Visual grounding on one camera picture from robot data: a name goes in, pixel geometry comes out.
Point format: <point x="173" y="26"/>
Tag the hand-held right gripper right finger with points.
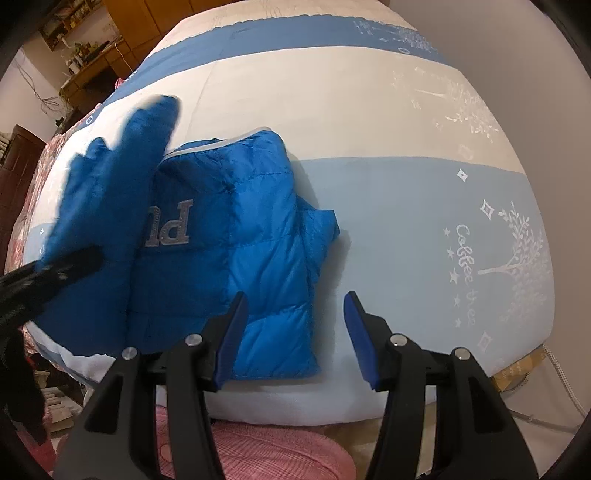
<point x="358" y="341"/>

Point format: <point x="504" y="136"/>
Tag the wall shelf with books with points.
<point x="69" y="18"/>

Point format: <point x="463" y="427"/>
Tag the wooden wardrobe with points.
<point x="152" y="23"/>

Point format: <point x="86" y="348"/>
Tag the wooden desk with plants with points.
<point x="92" y="69"/>

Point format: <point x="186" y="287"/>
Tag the blue and white bed sheet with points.
<point x="392" y="230"/>

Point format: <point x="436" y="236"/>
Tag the dark cloth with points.
<point x="21" y="387"/>

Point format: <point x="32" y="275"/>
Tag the pink checked pants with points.
<point x="277" y="457"/>

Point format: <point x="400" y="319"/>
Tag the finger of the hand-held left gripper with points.
<point x="69" y="266"/>

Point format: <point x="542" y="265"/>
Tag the blue puffer jacket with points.
<point x="258" y="240"/>

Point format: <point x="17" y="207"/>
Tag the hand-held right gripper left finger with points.
<point x="233" y="341"/>

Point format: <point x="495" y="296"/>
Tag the dark wooden cabinet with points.
<point x="16" y="184"/>

